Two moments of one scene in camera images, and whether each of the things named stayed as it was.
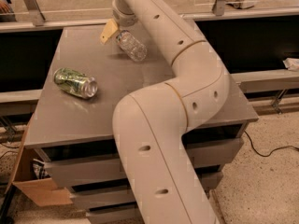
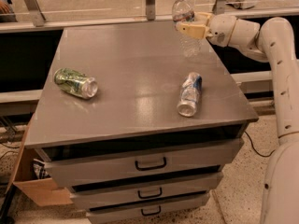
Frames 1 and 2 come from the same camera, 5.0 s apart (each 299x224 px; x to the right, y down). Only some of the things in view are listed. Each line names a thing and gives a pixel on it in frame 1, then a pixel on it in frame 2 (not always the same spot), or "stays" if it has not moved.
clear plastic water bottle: x=129 y=44 to x=182 y=8
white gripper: x=123 y=19 to x=220 y=31
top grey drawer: x=111 y=170 stays
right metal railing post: x=219 y=7 stays
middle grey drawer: x=208 y=180 stays
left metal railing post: x=31 y=2 stays
